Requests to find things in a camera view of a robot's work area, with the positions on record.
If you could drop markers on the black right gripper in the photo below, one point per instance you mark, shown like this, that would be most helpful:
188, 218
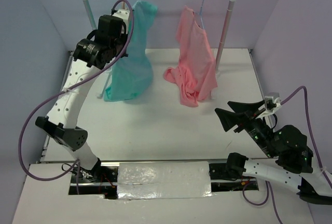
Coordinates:
226, 118

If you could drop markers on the blue wire hanger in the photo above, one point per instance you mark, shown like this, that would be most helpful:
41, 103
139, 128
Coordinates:
200, 14

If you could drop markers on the teal t shirt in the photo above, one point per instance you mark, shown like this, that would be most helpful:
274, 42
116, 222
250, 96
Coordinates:
132, 75

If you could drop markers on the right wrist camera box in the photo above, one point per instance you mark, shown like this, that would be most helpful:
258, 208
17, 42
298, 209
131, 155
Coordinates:
272, 103

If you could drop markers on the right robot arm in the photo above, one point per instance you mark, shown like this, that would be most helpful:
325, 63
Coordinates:
295, 168

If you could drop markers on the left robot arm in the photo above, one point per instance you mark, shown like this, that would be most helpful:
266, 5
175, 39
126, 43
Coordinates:
91, 56

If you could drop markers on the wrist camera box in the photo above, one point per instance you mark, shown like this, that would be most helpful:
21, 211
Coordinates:
272, 103
124, 14

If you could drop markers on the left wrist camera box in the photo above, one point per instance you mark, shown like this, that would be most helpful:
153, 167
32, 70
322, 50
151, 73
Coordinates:
124, 14

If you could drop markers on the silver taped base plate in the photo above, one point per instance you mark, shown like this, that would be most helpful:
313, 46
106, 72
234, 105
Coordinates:
160, 180

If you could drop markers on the pink t shirt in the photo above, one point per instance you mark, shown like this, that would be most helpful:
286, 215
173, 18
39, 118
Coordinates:
195, 74

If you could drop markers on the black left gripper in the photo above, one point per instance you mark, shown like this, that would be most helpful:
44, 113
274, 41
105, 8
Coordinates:
124, 36

